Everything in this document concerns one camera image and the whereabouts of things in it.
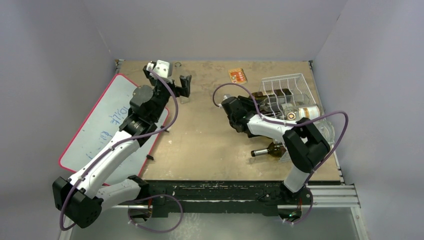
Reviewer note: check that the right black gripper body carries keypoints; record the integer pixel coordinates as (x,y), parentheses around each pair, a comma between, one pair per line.
(253,101)

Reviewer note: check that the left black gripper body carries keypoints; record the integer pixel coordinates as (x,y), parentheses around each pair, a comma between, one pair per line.
(160,89)

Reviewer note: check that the clear round labelled bottle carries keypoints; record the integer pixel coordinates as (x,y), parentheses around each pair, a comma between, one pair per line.
(297,112)

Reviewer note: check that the large clear glass bottle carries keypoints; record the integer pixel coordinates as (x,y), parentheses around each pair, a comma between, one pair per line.
(327,130)

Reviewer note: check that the clear square glass bottle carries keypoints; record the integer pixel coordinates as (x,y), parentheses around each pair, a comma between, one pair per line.
(177,71)

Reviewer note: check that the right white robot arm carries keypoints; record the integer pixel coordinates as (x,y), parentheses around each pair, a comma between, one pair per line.
(304,143)

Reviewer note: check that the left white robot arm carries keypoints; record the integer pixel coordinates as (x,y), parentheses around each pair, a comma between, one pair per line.
(83,196)

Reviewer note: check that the green bottle silver cap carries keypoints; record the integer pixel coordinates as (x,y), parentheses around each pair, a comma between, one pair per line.
(274,100)

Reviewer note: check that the olive bottle silver cap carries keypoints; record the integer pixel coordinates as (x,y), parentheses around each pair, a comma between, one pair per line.
(275,150)

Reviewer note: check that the black clip upper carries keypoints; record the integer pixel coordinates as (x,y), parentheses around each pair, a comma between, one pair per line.
(165,128)

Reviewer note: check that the black clip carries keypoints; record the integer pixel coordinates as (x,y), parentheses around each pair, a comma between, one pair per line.
(150,157)
(165,128)

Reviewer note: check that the black clip lower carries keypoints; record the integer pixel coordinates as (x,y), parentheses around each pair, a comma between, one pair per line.
(150,157)

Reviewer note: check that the red-edged whiteboard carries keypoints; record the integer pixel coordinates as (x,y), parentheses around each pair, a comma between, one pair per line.
(98,129)

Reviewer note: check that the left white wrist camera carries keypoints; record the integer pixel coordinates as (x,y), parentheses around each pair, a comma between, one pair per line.
(161,68)

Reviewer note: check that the white wire wine rack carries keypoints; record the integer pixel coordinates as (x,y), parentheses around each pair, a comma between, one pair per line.
(285,84)

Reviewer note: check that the black table front rail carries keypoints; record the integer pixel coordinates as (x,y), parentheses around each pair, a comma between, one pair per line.
(264,197)

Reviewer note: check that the aluminium frame rail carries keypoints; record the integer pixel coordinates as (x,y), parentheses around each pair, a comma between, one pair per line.
(323,196)

